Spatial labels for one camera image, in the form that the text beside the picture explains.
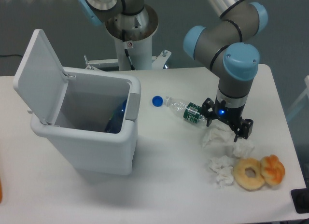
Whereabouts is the lower crumpled white tissue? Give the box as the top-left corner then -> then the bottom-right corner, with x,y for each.
209,155 -> 234,188

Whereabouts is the plain ring donut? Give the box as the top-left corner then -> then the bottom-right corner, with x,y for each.
233,158 -> 265,190

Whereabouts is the orange glazed twisted pastry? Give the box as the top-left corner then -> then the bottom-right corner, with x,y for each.
260,154 -> 285,186

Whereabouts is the blue bottle inside bin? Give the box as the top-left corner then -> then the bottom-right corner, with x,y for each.
104,100 -> 127,134

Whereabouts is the orange object at left edge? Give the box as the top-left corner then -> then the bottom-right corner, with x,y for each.
0,180 -> 3,203

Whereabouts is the black device at right edge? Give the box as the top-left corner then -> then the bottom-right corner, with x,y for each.
291,188 -> 309,214

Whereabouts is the upper crumpled white tissue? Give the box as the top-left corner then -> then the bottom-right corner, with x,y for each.
201,123 -> 234,148

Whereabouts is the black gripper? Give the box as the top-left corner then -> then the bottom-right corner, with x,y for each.
201,98 -> 253,142

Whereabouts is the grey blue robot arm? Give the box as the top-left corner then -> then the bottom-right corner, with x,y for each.
78,0 -> 268,139

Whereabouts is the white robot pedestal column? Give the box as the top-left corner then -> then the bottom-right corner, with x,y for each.
105,4 -> 159,71

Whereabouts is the white trash can lid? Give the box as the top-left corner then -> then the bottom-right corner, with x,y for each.
13,29 -> 76,125

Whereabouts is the crumpled white tissue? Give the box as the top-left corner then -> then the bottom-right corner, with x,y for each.
201,123 -> 234,148
232,139 -> 254,158
209,155 -> 234,188

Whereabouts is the blue bottle cap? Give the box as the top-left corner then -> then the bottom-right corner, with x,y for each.
152,96 -> 163,107

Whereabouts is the middle crumpled white tissue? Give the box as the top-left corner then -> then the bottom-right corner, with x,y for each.
232,139 -> 254,158

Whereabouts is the white metal base frame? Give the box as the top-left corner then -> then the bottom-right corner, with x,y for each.
84,50 -> 172,71

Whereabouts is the clear plastic bottle green label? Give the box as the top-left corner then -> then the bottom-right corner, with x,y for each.
163,97 -> 207,129

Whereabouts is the white frame at right edge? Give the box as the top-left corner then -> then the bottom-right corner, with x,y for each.
286,75 -> 309,122

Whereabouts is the white plastic trash can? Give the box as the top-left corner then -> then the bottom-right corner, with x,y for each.
30,67 -> 141,175

